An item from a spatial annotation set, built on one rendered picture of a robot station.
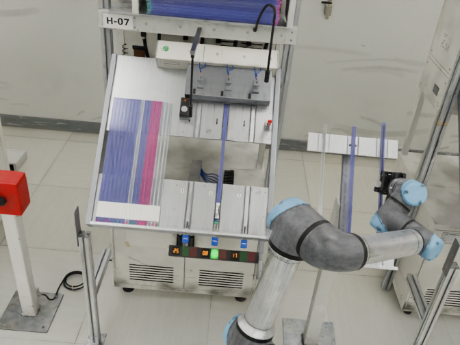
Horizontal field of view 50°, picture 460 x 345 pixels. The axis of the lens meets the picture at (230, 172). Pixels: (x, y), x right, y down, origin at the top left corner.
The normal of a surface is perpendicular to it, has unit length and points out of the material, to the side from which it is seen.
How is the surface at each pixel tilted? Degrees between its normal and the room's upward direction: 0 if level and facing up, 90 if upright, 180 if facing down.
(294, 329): 0
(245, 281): 90
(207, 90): 42
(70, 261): 0
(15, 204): 90
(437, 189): 0
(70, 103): 90
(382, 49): 90
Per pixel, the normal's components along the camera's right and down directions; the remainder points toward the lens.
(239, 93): 0.03, -0.25
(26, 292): -0.04, 0.54
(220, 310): 0.07, -0.84
